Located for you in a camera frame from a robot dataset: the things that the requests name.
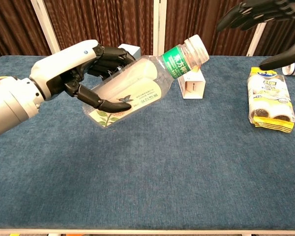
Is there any light blue cube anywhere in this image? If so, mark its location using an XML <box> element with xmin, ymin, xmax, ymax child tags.
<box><xmin>118</xmin><ymin>43</ymin><xmax>141</xmax><ymax>59</ymax></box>

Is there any blue table cloth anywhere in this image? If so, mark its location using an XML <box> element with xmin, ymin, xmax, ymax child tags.
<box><xmin>0</xmin><ymin>55</ymin><xmax>295</xmax><ymax>231</ymax></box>

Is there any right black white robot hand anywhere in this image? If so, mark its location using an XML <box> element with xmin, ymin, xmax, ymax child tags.
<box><xmin>216</xmin><ymin>0</ymin><xmax>295</xmax><ymax>71</ymax></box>

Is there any white screen frame post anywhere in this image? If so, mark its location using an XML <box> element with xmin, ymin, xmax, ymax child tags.
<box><xmin>152</xmin><ymin>0</ymin><xmax>167</xmax><ymax>57</ymax></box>
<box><xmin>30</xmin><ymin>0</ymin><xmax>62</xmax><ymax>57</ymax></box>
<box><xmin>246</xmin><ymin>0</ymin><xmax>276</xmax><ymax>57</ymax></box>

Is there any transparent green-label plastic bottle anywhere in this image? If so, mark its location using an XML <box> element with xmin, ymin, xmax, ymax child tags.
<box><xmin>82</xmin><ymin>34</ymin><xmax>210</xmax><ymax>128</ymax></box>

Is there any white cardboard box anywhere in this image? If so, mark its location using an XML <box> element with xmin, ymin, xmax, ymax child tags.
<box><xmin>177</xmin><ymin>68</ymin><xmax>207</xmax><ymax>100</ymax></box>

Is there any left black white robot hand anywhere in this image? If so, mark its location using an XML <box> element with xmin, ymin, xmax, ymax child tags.
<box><xmin>29</xmin><ymin>39</ymin><xmax>137</xmax><ymax>111</ymax></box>

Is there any yellow white snack package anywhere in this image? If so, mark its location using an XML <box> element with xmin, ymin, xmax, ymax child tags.
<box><xmin>247</xmin><ymin>67</ymin><xmax>295</xmax><ymax>133</ymax></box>

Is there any brown pleated curtain panel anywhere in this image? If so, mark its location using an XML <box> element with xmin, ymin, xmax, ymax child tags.
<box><xmin>0</xmin><ymin>0</ymin><xmax>52</xmax><ymax>62</ymax></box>
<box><xmin>254</xmin><ymin>14</ymin><xmax>295</xmax><ymax>59</ymax></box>
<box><xmin>164</xmin><ymin>0</ymin><xmax>267</xmax><ymax>57</ymax></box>
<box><xmin>43</xmin><ymin>0</ymin><xmax>154</xmax><ymax>57</ymax></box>

